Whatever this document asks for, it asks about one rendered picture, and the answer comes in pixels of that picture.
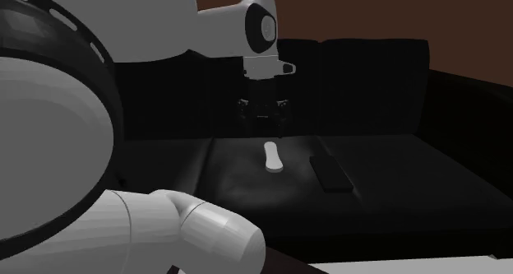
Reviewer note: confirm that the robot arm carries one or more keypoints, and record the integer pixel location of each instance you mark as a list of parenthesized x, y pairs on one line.
[(64, 144)]

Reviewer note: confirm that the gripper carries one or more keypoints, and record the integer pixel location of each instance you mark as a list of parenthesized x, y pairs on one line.
[(262, 100)]

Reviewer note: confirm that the white remote control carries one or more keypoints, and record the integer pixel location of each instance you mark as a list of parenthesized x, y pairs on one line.
[(273, 157)]

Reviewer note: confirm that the black leather sofa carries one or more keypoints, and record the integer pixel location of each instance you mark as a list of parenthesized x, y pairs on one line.
[(400, 177)]

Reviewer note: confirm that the black remote control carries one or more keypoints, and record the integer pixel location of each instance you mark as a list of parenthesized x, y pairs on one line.
[(330, 173)]

